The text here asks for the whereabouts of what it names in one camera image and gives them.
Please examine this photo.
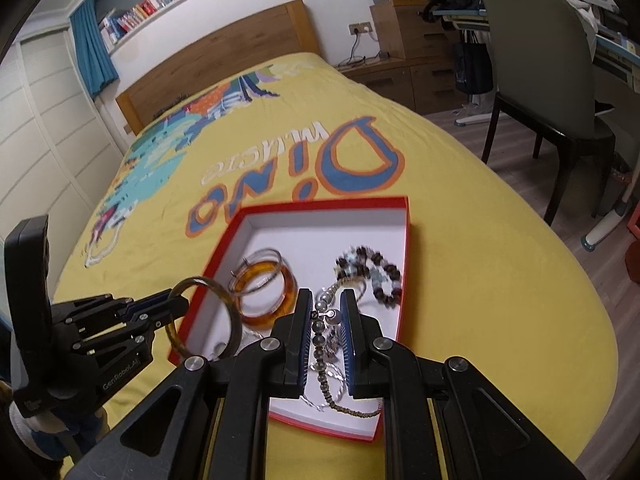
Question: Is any silver twisted bracelet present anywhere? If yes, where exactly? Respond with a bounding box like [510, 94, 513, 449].
[300, 355, 351, 411]

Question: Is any yellow printed blanket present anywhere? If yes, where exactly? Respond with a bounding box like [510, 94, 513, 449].
[50, 52, 617, 480]

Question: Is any wooden headboard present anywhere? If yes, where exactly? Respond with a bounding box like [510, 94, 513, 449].
[115, 0, 321, 136]

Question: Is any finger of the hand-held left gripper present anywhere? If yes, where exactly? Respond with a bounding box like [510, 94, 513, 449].
[127, 297, 190, 346]
[117, 290, 176, 317]

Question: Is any thin metal bangle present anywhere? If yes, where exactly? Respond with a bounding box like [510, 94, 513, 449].
[229, 247, 285, 297]

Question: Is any charger cable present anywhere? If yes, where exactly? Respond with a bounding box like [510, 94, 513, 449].
[340, 30, 382, 68]

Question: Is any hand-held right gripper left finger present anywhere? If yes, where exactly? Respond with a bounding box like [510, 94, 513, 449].
[75, 288, 315, 480]

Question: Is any dark brown bead bracelet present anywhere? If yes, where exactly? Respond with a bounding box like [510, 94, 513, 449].
[334, 245, 404, 309]

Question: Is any red cardboard box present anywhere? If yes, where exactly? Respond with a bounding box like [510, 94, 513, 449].
[167, 196, 412, 443]

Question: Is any grey chair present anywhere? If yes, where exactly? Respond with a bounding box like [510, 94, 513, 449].
[480, 0, 618, 226]

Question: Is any white wardrobe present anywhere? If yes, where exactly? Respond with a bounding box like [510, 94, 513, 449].
[0, 25, 133, 241]

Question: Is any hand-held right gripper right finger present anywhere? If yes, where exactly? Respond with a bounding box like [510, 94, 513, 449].
[340, 290, 586, 480]

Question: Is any teal curtain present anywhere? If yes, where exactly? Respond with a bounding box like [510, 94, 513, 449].
[70, 0, 121, 101]

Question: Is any dark blue tote bag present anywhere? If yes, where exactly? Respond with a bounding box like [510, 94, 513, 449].
[452, 40, 496, 96]

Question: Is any blue toy figure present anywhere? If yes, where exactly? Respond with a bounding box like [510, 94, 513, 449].
[0, 380, 111, 463]

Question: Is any wooden nightstand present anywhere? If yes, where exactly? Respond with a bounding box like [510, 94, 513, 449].
[337, 55, 416, 111]

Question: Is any dark thin bangle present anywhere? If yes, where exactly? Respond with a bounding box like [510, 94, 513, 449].
[167, 276, 244, 361]

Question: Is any wooden drawer cabinet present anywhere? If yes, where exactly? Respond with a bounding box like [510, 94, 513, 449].
[370, 0, 471, 116]

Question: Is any amber resin bangle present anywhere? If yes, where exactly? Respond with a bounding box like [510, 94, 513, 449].
[235, 259, 299, 331]

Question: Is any cluttered desk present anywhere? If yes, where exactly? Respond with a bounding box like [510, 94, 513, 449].
[432, 0, 640, 252]

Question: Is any metallic bead chain necklace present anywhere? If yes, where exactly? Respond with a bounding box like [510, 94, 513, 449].
[299, 280, 386, 418]

